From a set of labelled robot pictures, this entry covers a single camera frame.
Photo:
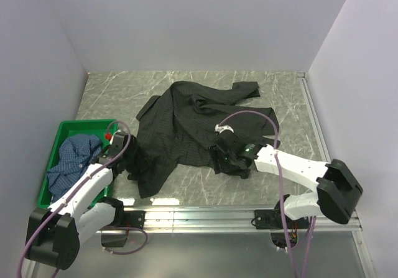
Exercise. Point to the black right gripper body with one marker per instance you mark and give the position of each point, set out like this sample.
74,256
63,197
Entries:
227,160

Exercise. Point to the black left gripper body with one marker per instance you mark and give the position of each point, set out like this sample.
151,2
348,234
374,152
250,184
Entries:
129,155

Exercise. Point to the black pinstriped long sleeve shirt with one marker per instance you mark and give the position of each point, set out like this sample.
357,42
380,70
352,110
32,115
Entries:
178,127

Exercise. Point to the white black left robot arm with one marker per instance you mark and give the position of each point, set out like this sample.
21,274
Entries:
55,234

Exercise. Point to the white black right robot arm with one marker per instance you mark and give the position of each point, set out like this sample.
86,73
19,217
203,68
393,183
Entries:
334,192

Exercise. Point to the blue checked shirt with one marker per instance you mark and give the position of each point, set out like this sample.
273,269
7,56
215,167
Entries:
74,155

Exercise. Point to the green plastic tray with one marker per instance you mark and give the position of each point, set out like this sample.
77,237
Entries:
67,129

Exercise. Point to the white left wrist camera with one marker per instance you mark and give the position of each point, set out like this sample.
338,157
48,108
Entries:
110,135

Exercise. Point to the aluminium rail frame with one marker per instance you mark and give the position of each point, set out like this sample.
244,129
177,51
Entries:
195,199

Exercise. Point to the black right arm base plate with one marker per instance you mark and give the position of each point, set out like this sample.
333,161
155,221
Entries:
267,219

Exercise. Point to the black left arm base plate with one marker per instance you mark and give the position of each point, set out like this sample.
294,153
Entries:
134,218

